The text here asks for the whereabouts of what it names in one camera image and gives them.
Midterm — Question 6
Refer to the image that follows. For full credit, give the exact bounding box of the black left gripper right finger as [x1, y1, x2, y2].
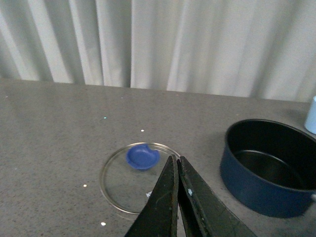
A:
[177, 157, 256, 237]

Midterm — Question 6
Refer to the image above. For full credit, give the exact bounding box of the glass lid blue knob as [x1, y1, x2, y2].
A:
[99, 142, 180, 214]

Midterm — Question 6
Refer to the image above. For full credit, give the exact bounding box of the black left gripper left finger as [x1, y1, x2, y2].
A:
[125, 155, 178, 237]

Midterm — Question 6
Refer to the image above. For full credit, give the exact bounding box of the dark blue saucepan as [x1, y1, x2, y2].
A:
[220, 119, 316, 218]

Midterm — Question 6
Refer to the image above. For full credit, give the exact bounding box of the white curtain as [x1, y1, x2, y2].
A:
[0, 0, 316, 102]

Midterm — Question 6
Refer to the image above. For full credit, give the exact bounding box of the light blue cup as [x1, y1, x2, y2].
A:
[304, 96, 316, 134]

